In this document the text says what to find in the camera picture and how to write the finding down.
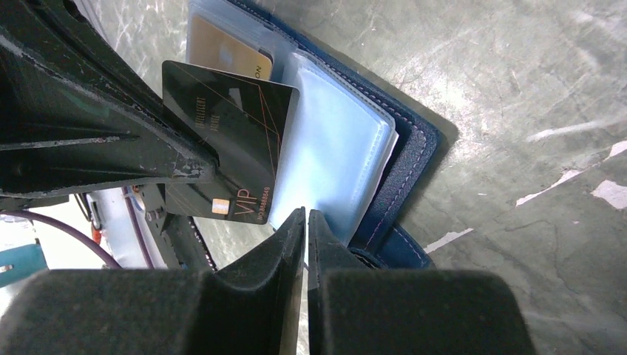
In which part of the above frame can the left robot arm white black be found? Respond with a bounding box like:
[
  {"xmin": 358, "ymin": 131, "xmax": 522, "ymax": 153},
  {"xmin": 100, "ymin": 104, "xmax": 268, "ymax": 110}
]
[{"xmin": 1, "ymin": 1, "xmax": 217, "ymax": 268}]

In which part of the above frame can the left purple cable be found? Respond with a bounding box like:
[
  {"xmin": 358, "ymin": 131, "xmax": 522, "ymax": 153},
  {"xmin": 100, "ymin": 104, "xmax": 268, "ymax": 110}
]
[{"xmin": 0, "ymin": 209, "xmax": 123, "ymax": 271}]

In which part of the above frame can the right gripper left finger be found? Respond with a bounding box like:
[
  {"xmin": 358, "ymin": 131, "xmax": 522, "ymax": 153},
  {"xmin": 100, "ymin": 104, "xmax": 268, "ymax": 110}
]
[{"xmin": 1, "ymin": 209, "xmax": 305, "ymax": 354}]

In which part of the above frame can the orange credit card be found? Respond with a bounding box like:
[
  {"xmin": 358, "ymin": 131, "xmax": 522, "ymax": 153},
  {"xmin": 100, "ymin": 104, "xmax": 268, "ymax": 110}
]
[{"xmin": 187, "ymin": 15, "xmax": 273, "ymax": 80}]

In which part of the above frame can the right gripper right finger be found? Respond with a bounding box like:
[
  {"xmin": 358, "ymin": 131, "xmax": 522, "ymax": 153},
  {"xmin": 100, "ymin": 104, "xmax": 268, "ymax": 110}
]
[{"xmin": 308, "ymin": 210, "xmax": 536, "ymax": 354}]

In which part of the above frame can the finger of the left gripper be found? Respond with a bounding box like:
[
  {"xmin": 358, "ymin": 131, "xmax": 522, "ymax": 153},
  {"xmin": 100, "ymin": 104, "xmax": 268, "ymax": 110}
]
[{"xmin": 1, "ymin": 1, "xmax": 217, "ymax": 199}]

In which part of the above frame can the blue card holder wallet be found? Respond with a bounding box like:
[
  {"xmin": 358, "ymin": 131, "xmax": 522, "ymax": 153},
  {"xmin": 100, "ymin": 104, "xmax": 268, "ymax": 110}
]
[{"xmin": 187, "ymin": 1, "xmax": 441, "ymax": 268}]

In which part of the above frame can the black VIP credit card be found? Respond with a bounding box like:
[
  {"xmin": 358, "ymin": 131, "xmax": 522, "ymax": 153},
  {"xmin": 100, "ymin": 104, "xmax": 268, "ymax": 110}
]
[{"xmin": 162, "ymin": 60, "xmax": 299, "ymax": 225}]

